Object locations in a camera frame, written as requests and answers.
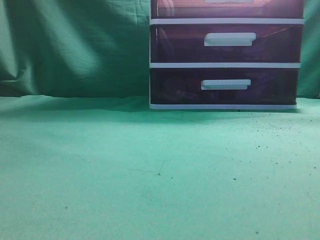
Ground green cloth backdrop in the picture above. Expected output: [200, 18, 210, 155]
[0, 0, 320, 99]

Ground purple translucent drawer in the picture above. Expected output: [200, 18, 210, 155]
[150, 24, 303, 63]
[150, 68, 299, 105]
[150, 0, 304, 19]

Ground green cloth table cover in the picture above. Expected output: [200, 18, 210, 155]
[0, 95, 320, 240]

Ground white plastic drawer cabinet frame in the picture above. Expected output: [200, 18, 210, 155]
[149, 4, 304, 110]

